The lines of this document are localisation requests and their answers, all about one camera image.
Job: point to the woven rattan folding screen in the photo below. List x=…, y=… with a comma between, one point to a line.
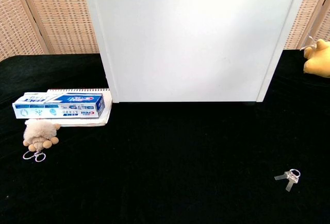
x=59, y=15
x=309, y=7

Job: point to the blue white toothpaste box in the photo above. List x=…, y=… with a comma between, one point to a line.
x=59, y=108

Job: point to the white cabinet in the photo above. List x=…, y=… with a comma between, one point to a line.
x=185, y=41

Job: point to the white spiral notebook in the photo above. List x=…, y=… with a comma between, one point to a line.
x=103, y=121

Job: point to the yellow plush toy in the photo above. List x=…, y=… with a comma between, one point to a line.
x=318, y=63

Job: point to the black tablecloth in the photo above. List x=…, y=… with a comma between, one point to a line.
x=165, y=162

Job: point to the silver keys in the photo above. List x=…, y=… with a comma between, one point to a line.
x=293, y=176

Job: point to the white ribbon tag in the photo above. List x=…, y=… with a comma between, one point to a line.
x=309, y=46

